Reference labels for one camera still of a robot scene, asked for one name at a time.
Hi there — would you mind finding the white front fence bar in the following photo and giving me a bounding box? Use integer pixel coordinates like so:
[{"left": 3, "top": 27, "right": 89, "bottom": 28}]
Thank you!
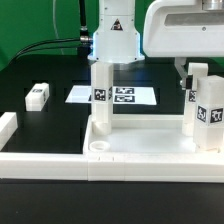
[{"left": 0, "top": 153, "right": 224, "bottom": 183}]

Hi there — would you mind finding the fiducial marker board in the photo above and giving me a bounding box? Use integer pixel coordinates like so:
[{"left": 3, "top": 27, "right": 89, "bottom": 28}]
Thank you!
[{"left": 65, "top": 85, "right": 157, "bottom": 105}]

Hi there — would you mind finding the thin white cable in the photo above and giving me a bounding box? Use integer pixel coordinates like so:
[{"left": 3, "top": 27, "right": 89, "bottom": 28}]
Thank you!
[{"left": 52, "top": 0, "right": 66, "bottom": 56}]

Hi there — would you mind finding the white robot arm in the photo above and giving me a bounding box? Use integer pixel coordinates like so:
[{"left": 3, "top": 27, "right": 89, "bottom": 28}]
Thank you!
[{"left": 88, "top": 0, "right": 224, "bottom": 89}]

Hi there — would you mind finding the black vertical cable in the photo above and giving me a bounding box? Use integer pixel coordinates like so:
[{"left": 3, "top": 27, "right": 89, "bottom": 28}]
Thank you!
[{"left": 77, "top": 0, "right": 90, "bottom": 58}]

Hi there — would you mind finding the black cable left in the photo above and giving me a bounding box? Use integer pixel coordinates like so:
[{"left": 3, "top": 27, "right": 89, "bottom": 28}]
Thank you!
[{"left": 6, "top": 37, "right": 94, "bottom": 68}]

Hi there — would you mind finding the white desk top tray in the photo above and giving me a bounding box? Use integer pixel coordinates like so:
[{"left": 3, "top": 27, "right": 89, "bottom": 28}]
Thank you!
[{"left": 83, "top": 114, "right": 224, "bottom": 157}]

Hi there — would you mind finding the white left fence block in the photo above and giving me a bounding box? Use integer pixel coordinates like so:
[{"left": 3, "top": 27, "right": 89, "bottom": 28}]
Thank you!
[{"left": 0, "top": 112, "right": 18, "bottom": 151}]

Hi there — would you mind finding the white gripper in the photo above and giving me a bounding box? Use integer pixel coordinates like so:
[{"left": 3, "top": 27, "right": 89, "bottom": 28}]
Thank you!
[{"left": 143, "top": 0, "right": 224, "bottom": 90}]

